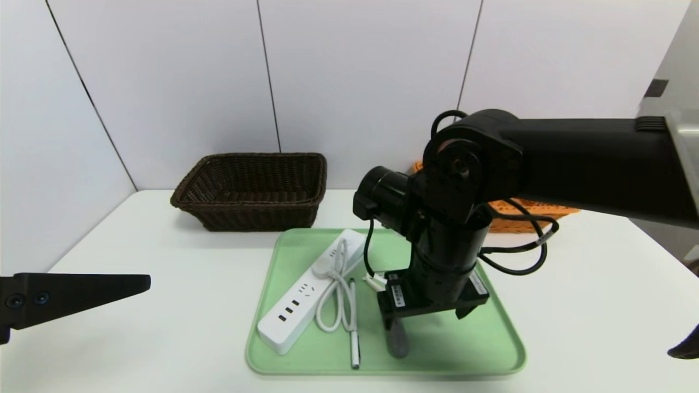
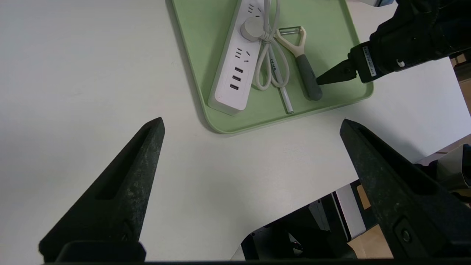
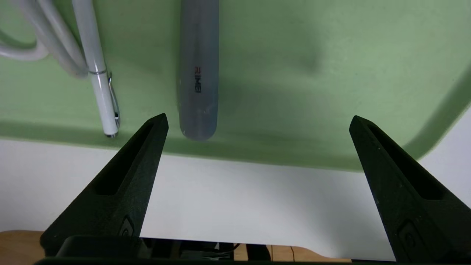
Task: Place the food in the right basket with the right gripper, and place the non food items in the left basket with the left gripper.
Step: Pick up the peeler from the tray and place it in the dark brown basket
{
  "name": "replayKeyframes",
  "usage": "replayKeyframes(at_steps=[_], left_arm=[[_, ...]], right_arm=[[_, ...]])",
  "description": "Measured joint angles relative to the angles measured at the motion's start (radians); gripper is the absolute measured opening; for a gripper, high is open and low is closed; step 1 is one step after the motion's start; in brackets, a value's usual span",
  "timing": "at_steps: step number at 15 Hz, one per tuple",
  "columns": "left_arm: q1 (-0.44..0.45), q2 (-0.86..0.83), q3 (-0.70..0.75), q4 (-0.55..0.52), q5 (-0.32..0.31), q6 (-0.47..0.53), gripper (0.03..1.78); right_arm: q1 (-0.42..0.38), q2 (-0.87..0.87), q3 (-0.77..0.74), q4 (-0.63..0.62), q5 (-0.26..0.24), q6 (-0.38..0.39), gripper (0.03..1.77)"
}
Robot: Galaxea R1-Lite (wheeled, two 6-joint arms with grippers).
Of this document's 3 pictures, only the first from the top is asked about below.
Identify orange wicker basket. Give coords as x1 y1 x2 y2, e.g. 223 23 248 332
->
412 161 579 234

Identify right wrist black motor cylinder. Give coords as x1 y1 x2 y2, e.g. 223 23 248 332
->
353 165 416 233

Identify dark brown wicker basket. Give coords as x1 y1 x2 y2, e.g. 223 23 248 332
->
170 152 328 232

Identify white power strip with cable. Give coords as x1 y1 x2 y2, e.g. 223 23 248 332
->
257 229 374 355

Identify right wrist black loop cable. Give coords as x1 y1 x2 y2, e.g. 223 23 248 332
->
478 199 559 275

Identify light green plastic tray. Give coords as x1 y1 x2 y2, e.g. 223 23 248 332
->
245 228 526 376

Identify white peeler with grey handle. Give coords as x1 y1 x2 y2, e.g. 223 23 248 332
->
363 272 410 359

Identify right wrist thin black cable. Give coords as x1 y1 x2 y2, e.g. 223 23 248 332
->
363 218 383 279

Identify white slim pen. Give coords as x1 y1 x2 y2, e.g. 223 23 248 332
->
348 278 362 370

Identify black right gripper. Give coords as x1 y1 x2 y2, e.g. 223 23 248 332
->
377 224 490 359

